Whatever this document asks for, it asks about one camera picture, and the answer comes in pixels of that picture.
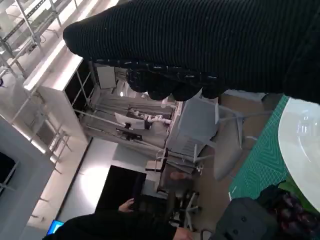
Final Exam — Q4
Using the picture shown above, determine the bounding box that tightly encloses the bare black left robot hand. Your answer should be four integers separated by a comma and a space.
256, 184, 288, 216

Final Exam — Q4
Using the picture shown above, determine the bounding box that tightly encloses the grey chair with white frame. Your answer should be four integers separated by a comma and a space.
163, 96, 274, 181

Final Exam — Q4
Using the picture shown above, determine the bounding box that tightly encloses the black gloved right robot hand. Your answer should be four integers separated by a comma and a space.
62, 0, 320, 105

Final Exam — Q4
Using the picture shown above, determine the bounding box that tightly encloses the computer monitor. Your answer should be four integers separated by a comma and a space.
114, 111, 146, 131

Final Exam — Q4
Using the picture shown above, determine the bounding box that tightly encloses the white shelf cabinet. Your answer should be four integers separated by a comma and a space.
22, 53, 99, 157

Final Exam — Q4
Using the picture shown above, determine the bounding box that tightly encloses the white office chair base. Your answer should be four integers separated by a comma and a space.
171, 189, 201, 231

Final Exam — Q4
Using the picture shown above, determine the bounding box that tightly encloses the white square plate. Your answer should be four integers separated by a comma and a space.
277, 96, 320, 213

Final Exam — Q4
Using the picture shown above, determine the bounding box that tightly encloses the green cutting mat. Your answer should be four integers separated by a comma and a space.
228, 94, 296, 201

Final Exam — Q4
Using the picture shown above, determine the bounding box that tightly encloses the blue lit screen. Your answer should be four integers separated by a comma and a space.
46, 219, 65, 236

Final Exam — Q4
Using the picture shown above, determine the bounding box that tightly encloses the red toy grape bunch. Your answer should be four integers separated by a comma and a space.
273, 179, 320, 240

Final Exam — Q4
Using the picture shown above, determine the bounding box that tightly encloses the black panel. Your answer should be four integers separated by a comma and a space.
96, 164, 148, 213

